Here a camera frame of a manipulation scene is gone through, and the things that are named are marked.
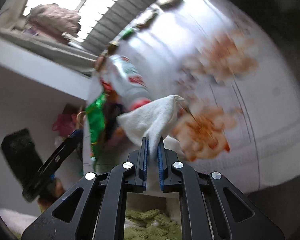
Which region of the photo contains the white cloth towel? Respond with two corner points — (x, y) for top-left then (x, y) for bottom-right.
(116, 95), (184, 160)

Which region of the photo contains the white bottle red cap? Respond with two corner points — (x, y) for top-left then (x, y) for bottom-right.
(107, 55), (152, 111)

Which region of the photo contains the pink plastic bag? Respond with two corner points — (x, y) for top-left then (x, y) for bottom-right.
(51, 114), (77, 137)

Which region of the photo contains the green fuzzy sleeve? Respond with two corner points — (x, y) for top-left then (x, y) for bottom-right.
(123, 209), (182, 240)

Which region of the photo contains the green shiny chip bag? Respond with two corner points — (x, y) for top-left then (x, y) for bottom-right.
(84, 80), (108, 163)

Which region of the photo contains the pink quilted jacket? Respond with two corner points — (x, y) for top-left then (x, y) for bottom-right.
(27, 3), (81, 39)

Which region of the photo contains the small brown snack packet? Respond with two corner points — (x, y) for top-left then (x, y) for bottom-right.
(107, 41), (120, 53)

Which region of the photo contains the green snack packet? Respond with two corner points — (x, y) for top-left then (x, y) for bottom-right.
(119, 28), (135, 41)

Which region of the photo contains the grey balcony railing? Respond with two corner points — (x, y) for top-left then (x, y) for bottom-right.
(78, 0), (157, 55)

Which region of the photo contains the yellow green snack bag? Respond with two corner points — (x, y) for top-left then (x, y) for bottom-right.
(133, 9), (159, 30)

